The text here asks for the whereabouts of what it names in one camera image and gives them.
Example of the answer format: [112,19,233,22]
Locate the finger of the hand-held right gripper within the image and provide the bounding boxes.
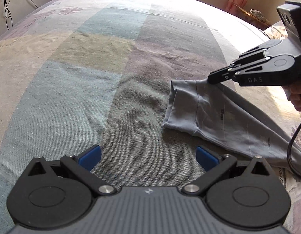
[207,57,270,85]
[229,45,267,66]

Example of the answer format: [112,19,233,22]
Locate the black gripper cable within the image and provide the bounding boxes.
[287,118,301,174]

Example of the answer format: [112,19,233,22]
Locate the wooden nightstand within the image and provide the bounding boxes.
[235,4,271,28]

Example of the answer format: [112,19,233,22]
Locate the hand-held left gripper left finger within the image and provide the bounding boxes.
[28,144,117,197]

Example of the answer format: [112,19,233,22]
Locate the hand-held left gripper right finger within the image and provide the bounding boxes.
[182,146,273,197]

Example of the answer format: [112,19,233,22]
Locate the person's right hand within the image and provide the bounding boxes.
[289,77,301,113]

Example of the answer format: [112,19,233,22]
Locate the bed with patterned sheet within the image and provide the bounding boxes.
[0,0,301,234]

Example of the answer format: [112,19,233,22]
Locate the folded grey cloth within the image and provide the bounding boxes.
[250,9,266,21]

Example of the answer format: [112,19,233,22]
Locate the grey pants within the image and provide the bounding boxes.
[164,79,301,168]

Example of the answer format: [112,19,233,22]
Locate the black wall cables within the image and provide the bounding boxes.
[0,0,39,27]

